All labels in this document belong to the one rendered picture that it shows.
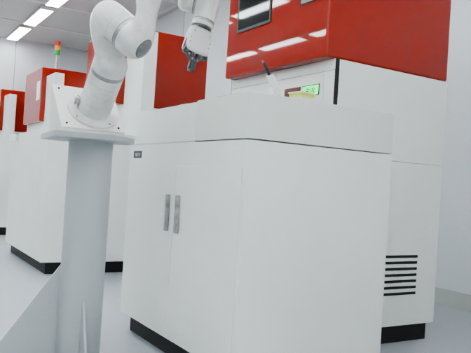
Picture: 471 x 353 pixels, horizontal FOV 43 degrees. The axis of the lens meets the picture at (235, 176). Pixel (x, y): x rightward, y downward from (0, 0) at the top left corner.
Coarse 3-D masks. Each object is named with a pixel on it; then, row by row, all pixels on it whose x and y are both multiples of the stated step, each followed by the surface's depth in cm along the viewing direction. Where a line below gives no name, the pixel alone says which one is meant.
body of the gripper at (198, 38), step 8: (192, 32) 225; (200, 32) 226; (208, 32) 228; (184, 40) 227; (192, 40) 225; (200, 40) 227; (208, 40) 228; (192, 48) 225; (200, 48) 227; (208, 48) 229
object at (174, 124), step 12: (168, 108) 233; (180, 108) 224; (192, 108) 215; (144, 120) 252; (156, 120) 242; (168, 120) 232; (180, 120) 223; (192, 120) 215; (144, 132) 251; (156, 132) 241; (168, 132) 231; (180, 132) 222; (192, 132) 214
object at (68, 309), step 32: (96, 160) 213; (96, 192) 214; (64, 224) 215; (96, 224) 214; (64, 256) 214; (96, 256) 215; (64, 288) 213; (96, 288) 215; (32, 320) 213; (64, 320) 213; (96, 320) 216; (0, 352) 208; (32, 352) 213; (64, 352) 212; (96, 352) 217
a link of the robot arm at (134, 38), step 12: (144, 0) 190; (156, 0) 192; (144, 12) 191; (156, 12) 195; (132, 24) 191; (144, 24) 192; (120, 36) 193; (132, 36) 191; (144, 36) 193; (120, 48) 195; (132, 48) 193; (144, 48) 195
